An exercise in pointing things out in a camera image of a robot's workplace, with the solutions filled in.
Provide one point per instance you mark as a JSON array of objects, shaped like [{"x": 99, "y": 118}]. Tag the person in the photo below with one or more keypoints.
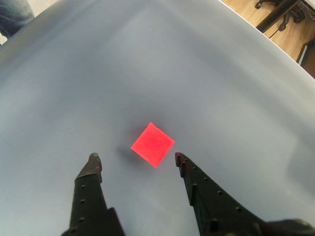
[{"x": 14, "y": 14}]

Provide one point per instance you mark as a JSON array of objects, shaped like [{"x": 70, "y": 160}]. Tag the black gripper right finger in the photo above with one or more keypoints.
[{"x": 214, "y": 209}]

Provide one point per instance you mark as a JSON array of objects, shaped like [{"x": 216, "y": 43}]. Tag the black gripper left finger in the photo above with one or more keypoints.
[{"x": 88, "y": 196}]

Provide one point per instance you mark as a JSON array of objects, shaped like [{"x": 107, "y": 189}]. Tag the black chair base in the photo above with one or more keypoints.
[{"x": 296, "y": 17}]

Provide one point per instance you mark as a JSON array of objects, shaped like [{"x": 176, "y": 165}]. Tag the black desk leg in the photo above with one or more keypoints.
[{"x": 275, "y": 14}]

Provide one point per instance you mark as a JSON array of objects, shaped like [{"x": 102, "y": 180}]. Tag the red cube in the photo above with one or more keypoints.
[{"x": 152, "y": 145}]

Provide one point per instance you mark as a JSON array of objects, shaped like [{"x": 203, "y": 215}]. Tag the brown cabinet with dark frame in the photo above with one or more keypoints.
[{"x": 307, "y": 52}]

